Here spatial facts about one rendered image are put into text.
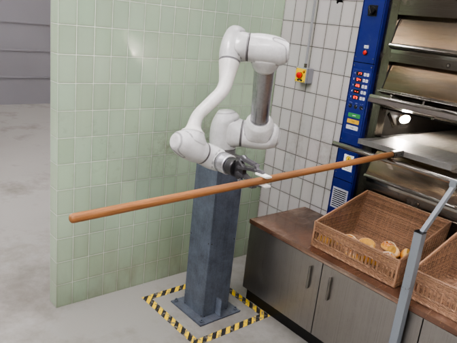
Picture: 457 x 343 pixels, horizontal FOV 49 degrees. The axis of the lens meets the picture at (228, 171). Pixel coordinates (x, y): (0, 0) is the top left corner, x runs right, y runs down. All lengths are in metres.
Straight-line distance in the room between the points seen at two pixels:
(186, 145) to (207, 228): 0.97
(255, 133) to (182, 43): 0.78
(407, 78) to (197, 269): 1.66
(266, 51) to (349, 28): 1.04
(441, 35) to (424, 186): 0.82
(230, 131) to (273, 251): 0.80
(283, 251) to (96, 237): 1.14
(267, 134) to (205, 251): 0.80
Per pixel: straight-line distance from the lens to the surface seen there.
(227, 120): 2.79
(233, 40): 2.39
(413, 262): 2.43
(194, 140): 2.08
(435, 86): 2.96
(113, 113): 2.97
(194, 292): 3.20
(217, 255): 3.03
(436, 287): 2.54
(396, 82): 3.08
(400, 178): 3.08
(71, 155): 2.93
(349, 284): 2.75
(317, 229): 2.88
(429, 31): 3.01
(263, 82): 2.50
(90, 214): 1.58
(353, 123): 3.21
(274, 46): 2.36
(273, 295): 3.18
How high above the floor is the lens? 1.76
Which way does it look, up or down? 17 degrees down
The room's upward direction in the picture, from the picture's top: 6 degrees clockwise
